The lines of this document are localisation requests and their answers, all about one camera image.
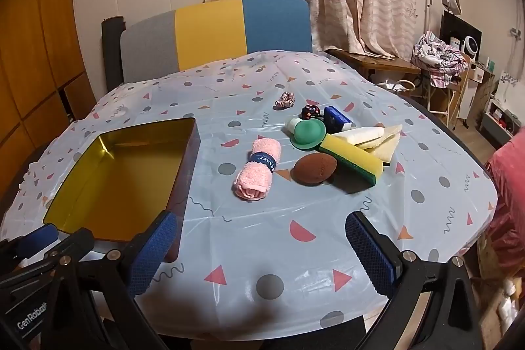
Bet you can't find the wooden shelf unit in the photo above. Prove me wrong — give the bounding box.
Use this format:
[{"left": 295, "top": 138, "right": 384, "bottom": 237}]
[{"left": 455, "top": 55, "right": 497, "bottom": 125}]

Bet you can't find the brown football-shaped sponge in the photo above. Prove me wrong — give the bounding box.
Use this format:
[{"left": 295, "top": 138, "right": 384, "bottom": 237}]
[{"left": 292, "top": 152, "right": 338, "bottom": 185}]

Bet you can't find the wooden cabinet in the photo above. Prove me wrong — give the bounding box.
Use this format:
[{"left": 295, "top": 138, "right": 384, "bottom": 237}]
[{"left": 0, "top": 0, "right": 97, "bottom": 187}]

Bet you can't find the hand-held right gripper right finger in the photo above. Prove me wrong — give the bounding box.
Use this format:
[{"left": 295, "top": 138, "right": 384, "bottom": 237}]
[{"left": 345, "top": 211, "right": 493, "bottom": 350}]

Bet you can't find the wooden side table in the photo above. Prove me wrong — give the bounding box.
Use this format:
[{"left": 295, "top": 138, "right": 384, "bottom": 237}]
[{"left": 326, "top": 48, "right": 422, "bottom": 88}]

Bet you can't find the pile of printed clothes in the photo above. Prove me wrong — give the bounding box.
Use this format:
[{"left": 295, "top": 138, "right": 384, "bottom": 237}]
[{"left": 411, "top": 31, "right": 469, "bottom": 88}]

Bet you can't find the cream ribbed cloth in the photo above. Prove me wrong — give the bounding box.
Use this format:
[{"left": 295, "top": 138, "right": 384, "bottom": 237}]
[{"left": 357, "top": 133, "right": 402, "bottom": 163}]

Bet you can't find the red blanket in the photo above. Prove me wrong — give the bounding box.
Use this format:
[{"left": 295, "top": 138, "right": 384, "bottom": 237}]
[{"left": 486, "top": 137, "right": 525, "bottom": 264}]

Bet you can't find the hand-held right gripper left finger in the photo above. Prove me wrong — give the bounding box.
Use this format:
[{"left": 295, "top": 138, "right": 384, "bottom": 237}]
[{"left": 49, "top": 211, "right": 179, "bottom": 350}]

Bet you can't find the grey yellow blue chair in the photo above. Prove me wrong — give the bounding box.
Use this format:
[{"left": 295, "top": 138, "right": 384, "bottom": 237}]
[{"left": 120, "top": 0, "right": 313, "bottom": 84}]

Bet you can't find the pink towel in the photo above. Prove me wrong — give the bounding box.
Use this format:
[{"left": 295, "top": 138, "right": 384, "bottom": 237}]
[{"left": 233, "top": 137, "right": 282, "bottom": 202}]

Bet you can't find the small white fan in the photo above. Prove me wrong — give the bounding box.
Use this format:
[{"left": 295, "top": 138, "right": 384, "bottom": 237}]
[{"left": 460, "top": 36, "right": 480, "bottom": 57}]

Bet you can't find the blue tissue packet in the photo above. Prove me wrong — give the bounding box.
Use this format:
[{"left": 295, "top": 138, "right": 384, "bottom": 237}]
[{"left": 324, "top": 106, "right": 354, "bottom": 132}]

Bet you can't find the patterned plastic tablecloth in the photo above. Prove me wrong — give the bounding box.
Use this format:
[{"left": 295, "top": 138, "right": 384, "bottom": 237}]
[{"left": 0, "top": 50, "right": 499, "bottom": 338}]

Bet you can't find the yellow and green sponge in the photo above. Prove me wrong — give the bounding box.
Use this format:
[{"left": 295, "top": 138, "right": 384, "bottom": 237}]
[{"left": 319, "top": 134, "right": 384, "bottom": 188}]

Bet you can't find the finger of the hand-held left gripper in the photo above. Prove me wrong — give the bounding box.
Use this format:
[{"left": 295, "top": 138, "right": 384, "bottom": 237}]
[
  {"left": 0, "top": 224, "right": 59, "bottom": 264},
  {"left": 0, "top": 232, "right": 96, "bottom": 287}
]

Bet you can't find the black monitor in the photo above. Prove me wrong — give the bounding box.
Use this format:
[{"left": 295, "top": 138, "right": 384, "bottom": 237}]
[{"left": 441, "top": 11, "right": 482, "bottom": 47}]

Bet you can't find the gold-lined tin box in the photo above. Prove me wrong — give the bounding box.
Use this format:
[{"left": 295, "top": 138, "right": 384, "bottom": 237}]
[{"left": 43, "top": 117, "right": 201, "bottom": 262}]

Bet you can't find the pink satin scrunchie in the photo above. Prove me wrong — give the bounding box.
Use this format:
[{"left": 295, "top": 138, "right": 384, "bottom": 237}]
[{"left": 274, "top": 92, "right": 295, "bottom": 110}]

